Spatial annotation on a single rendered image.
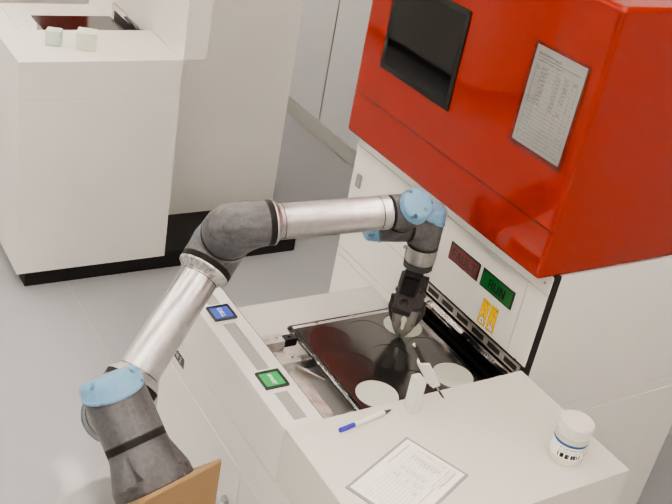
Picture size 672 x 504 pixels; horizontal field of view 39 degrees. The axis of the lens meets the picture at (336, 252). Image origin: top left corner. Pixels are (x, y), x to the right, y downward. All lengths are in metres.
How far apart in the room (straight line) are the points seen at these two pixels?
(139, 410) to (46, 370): 1.83
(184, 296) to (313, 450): 0.41
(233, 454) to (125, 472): 0.45
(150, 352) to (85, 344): 1.79
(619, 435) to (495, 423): 0.74
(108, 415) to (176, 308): 0.30
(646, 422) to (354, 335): 0.91
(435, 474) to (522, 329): 0.49
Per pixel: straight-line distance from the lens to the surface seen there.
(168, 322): 1.94
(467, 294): 2.34
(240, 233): 1.89
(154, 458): 1.75
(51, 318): 3.84
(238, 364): 2.05
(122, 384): 1.76
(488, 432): 2.02
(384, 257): 2.62
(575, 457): 2.00
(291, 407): 1.96
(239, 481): 2.15
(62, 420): 3.36
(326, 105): 5.69
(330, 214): 1.94
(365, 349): 2.27
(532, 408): 2.13
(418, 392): 1.97
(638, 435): 2.81
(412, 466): 1.87
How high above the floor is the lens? 2.18
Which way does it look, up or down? 29 degrees down
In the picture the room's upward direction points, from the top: 11 degrees clockwise
